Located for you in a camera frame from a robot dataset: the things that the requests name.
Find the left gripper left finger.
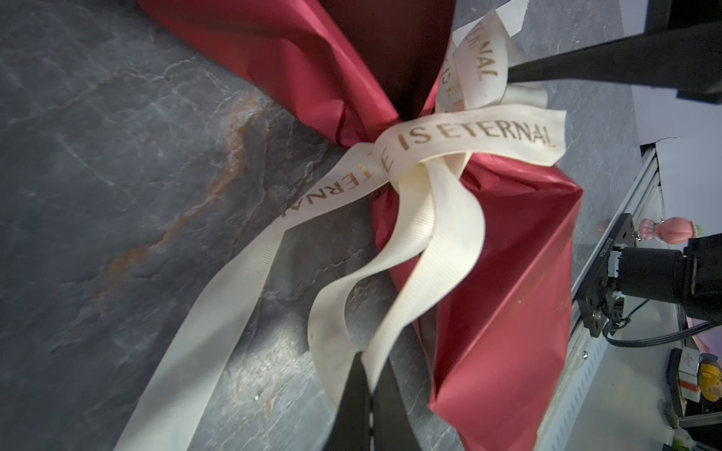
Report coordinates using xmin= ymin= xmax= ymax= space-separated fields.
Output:
xmin=323 ymin=353 xmax=372 ymax=451

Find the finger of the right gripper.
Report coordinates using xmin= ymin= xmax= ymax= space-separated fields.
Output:
xmin=508 ymin=22 xmax=721 ymax=104

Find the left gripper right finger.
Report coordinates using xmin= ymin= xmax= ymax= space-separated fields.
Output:
xmin=372 ymin=360 xmax=421 ymax=451

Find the red wrapping paper sheet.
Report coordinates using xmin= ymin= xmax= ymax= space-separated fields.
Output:
xmin=137 ymin=0 xmax=585 ymax=451

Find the cream ribbon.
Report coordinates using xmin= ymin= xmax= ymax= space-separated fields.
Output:
xmin=112 ymin=0 xmax=568 ymax=451

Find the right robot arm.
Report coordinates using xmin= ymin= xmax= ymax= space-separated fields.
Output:
xmin=509 ymin=19 xmax=721 ymax=332

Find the pink round object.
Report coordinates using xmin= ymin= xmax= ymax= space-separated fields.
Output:
xmin=637 ymin=217 xmax=701 ymax=245

